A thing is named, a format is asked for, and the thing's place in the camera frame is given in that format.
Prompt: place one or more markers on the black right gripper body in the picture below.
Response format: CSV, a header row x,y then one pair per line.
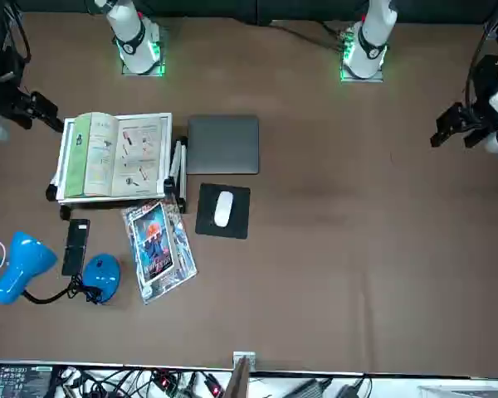
x,y
4,101

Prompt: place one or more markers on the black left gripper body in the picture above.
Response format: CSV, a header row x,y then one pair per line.
x,y
479,114

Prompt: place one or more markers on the green-covered paperback book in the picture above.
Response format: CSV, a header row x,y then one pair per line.
x,y
103,157

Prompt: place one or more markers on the blue desk lamp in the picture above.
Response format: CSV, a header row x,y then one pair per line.
x,y
22,261

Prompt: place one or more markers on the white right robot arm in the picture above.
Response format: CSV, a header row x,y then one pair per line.
x,y
133,45

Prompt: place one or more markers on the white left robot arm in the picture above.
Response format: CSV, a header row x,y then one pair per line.
x,y
371,41

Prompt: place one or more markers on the white folding reading stand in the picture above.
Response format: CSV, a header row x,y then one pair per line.
x,y
168,124

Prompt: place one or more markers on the black folding phone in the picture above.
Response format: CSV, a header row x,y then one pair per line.
x,y
75,248

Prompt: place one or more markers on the comic magazine with orange figure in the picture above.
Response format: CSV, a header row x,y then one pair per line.
x,y
153,244

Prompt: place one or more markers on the grey closed laptop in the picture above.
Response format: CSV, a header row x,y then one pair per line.
x,y
223,145

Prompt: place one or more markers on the comic magazine with pale cover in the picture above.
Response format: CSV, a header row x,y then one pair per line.
x,y
186,253

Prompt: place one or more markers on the white computer mouse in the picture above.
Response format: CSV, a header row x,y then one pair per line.
x,y
223,208

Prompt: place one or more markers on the black mouse pad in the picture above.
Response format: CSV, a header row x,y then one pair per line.
x,y
240,207

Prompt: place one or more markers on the white flat box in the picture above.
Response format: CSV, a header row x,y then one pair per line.
x,y
465,391

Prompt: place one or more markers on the black labelled power adapter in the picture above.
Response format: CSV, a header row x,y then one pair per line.
x,y
20,381

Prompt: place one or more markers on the black plug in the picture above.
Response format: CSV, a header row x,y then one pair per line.
x,y
348,391

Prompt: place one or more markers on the red-lit power strip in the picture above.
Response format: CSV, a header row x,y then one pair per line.
x,y
164,380

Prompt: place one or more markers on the grey power brick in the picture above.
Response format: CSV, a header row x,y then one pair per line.
x,y
307,389

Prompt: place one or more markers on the aluminium camera post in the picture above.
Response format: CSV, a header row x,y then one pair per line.
x,y
238,377

